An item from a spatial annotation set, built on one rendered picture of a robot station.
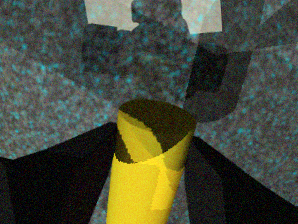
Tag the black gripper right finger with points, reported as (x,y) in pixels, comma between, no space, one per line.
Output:
(219,192)

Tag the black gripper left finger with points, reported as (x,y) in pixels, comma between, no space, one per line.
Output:
(60,185)

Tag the yellow cylinder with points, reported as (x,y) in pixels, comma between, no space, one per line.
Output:
(152,142)

